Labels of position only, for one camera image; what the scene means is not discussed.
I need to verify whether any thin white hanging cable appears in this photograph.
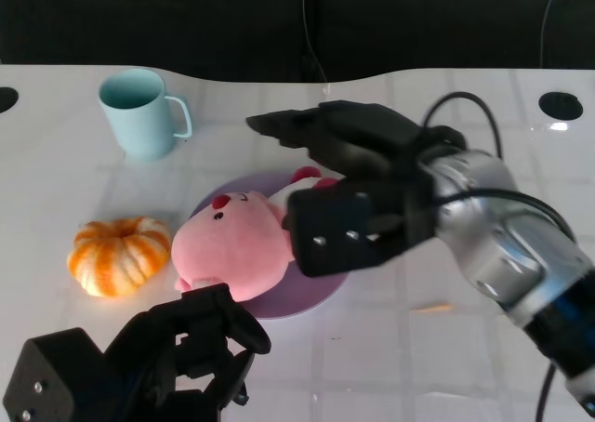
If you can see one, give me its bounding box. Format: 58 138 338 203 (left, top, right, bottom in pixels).
541 0 564 69
301 0 331 86

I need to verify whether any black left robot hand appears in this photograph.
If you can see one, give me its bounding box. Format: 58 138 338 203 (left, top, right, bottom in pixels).
104 283 272 422

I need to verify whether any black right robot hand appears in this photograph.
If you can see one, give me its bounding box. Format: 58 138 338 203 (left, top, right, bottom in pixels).
245 99 467 182

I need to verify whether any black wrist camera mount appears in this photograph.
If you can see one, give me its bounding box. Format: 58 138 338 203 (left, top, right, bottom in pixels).
2 327 123 422
284 179 420 279

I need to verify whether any lavender plastic plate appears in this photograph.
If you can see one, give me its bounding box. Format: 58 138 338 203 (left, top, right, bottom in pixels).
190 173 350 320

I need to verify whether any light blue plastic cup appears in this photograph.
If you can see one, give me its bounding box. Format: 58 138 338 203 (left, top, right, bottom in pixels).
98 68 193 162

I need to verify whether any black round table grommet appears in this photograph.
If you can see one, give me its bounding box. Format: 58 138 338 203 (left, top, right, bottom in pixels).
538 91 584 120
0 86 20 114

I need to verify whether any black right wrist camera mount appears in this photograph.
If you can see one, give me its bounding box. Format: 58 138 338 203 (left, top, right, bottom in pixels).
284 179 420 279

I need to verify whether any pink plush doll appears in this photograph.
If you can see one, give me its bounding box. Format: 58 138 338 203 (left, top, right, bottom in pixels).
170 165 346 302

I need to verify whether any orange white striped pumpkin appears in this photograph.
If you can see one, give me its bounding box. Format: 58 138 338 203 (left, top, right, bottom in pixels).
67 216 172 298

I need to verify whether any black backdrop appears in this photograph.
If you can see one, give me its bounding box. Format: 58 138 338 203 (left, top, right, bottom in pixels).
0 0 595 85

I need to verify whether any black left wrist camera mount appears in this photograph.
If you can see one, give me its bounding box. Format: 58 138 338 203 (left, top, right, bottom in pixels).
2 327 123 422

